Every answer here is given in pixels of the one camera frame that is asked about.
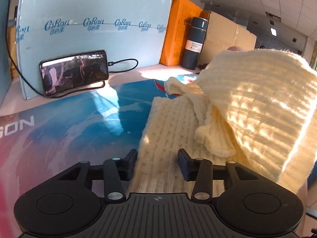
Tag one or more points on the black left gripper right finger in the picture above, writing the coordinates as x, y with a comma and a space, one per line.
199, 171

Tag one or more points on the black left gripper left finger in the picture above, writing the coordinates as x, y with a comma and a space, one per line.
117, 170

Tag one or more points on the cream knitted sweater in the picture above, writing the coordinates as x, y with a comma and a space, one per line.
257, 108

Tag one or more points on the AGON desk mat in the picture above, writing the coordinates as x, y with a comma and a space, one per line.
52, 177

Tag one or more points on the black smartphone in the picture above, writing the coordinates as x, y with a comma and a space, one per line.
72, 72

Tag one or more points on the pink knitted garment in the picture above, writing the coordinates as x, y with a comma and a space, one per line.
236, 49

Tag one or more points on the brown cardboard box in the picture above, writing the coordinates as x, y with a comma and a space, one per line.
221, 34

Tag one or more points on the dark blue thermos bottle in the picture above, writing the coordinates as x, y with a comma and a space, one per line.
194, 42

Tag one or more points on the light blue Corou box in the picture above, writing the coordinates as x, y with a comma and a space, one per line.
52, 28

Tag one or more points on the orange cardboard box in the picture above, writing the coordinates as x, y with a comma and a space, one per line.
177, 31

